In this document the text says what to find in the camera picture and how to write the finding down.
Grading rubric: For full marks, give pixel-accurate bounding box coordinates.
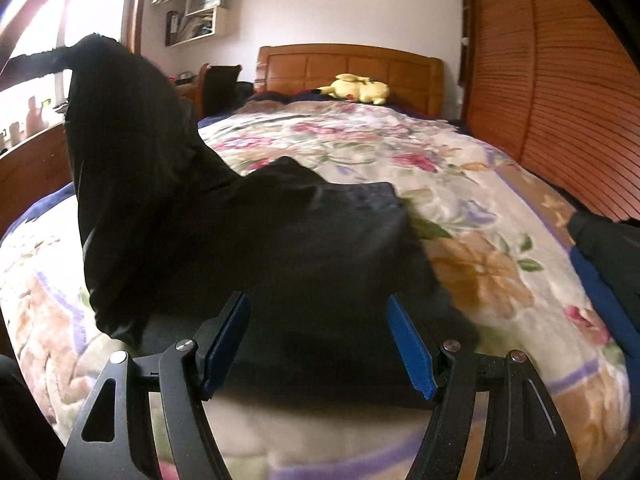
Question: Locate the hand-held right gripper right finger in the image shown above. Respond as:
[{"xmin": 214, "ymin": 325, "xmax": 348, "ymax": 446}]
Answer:
[{"xmin": 386, "ymin": 294, "xmax": 583, "ymax": 480}]

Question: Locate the dark cloth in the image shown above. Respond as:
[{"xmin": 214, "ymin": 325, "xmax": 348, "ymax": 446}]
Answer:
[{"xmin": 567, "ymin": 210, "xmax": 640, "ymax": 311}]

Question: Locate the black jacket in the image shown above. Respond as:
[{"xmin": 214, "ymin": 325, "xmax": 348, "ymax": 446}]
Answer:
[{"xmin": 10, "ymin": 32, "xmax": 481, "ymax": 396}]

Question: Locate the wooden bed headboard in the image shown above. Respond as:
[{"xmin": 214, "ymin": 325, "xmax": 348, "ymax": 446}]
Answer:
[{"xmin": 255, "ymin": 44, "xmax": 445, "ymax": 116}]

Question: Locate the white wall shelf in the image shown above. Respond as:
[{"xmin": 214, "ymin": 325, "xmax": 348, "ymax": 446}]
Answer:
[{"xmin": 150, "ymin": 0, "xmax": 233, "ymax": 48}]

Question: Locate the wooden desk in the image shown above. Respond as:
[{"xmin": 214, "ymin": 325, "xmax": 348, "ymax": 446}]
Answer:
[{"xmin": 0, "ymin": 120, "xmax": 76, "ymax": 236}]

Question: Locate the window with wooden frame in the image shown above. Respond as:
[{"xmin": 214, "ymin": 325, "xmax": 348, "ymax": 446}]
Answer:
[{"xmin": 0, "ymin": 0, "xmax": 151, "ymax": 126}]

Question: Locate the wooden chair with dark back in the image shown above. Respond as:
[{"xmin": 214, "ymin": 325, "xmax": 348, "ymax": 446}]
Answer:
[{"xmin": 195, "ymin": 62, "xmax": 243, "ymax": 121}]

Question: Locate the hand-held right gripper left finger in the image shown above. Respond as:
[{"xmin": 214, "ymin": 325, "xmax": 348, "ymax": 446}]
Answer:
[{"xmin": 60, "ymin": 291, "xmax": 251, "ymax": 480}]

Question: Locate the floral blanket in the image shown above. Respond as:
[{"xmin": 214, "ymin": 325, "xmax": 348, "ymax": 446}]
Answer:
[{"xmin": 0, "ymin": 100, "xmax": 633, "ymax": 480}]

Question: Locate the wooden slatted wardrobe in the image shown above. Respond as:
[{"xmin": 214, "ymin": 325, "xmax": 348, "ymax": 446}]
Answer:
[{"xmin": 460, "ymin": 0, "xmax": 640, "ymax": 223}]

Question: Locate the brown bottle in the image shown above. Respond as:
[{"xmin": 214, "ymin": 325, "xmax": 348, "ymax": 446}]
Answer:
[{"xmin": 25, "ymin": 96, "xmax": 44, "ymax": 139}]

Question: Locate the yellow plush toy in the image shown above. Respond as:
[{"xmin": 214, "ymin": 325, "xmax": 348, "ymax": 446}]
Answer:
[{"xmin": 320, "ymin": 74, "xmax": 390, "ymax": 106}]

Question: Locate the dark pillow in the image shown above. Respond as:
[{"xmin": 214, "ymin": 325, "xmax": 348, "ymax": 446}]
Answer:
[{"xmin": 235, "ymin": 82, "xmax": 291, "ymax": 107}]

